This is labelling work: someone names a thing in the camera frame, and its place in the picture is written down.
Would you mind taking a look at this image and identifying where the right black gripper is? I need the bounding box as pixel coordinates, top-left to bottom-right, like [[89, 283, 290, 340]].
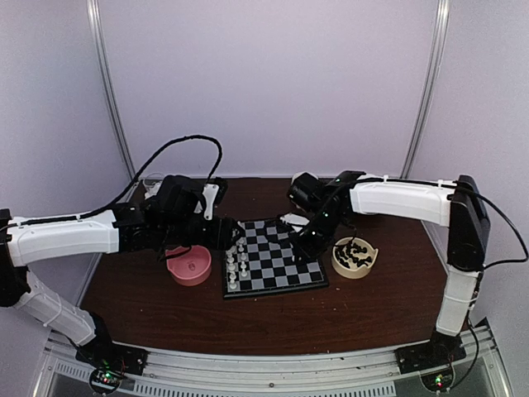
[[289, 209, 345, 267]]

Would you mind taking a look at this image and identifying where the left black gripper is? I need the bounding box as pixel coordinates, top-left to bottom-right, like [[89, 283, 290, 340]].
[[160, 214, 245, 251]]

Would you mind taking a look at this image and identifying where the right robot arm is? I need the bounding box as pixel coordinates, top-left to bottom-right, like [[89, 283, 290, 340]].
[[287, 170, 490, 366]]

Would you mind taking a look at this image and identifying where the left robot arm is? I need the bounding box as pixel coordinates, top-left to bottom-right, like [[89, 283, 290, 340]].
[[1, 175, 243, 368]]

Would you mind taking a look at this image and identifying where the black chess pieces pile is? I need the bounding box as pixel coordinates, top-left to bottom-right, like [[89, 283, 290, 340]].
[[335, 240, 373, 269]]

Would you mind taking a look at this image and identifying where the black white chess board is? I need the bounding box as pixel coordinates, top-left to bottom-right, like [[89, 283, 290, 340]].
[[222, 218, 329, 299]]

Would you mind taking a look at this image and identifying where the cream bowl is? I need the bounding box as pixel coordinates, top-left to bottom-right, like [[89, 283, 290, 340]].
[[331, 237, 379, 280]]

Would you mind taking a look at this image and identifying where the pink bowl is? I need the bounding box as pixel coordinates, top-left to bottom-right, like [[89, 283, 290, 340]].
[[165, 246, 212, 287]]

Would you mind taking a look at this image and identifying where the cream ribbed mug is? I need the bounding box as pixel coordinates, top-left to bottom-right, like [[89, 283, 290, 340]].
[[291, 171, 305, 184]]

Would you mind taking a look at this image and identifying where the clear glass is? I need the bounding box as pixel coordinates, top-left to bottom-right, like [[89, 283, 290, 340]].
[[142, 173, 165, 186]]

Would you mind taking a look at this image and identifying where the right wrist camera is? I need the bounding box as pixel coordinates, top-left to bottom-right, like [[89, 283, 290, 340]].
[[279, 213, 309, 227]]

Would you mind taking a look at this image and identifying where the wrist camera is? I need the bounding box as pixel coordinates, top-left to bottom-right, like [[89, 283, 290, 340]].
[[279, 213, 309, 227], [201, 177, 228, 221]]

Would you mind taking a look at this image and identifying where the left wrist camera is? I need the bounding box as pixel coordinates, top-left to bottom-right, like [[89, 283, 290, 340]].
[[201, 177, 228, 221]]

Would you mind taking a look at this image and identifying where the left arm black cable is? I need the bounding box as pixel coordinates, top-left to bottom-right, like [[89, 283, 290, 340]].
[[0, 134, 223, 232]]

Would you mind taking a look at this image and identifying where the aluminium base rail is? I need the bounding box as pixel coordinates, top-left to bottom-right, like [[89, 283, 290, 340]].
[[29, 325, 514, 396]]

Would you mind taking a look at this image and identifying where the right aluminium frame post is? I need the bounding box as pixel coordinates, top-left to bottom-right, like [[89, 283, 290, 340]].
[[400, 0, 451, 179]]

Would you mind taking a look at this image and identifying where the aluminium frame post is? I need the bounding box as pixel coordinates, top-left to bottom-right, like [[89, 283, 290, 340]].
[[86, 0, 136, 180], [400, 0, 451, 179]]

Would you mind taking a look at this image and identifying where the left aluminium frame post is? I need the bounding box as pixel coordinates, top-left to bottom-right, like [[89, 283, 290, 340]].
[[86, 0, 136, 180]]

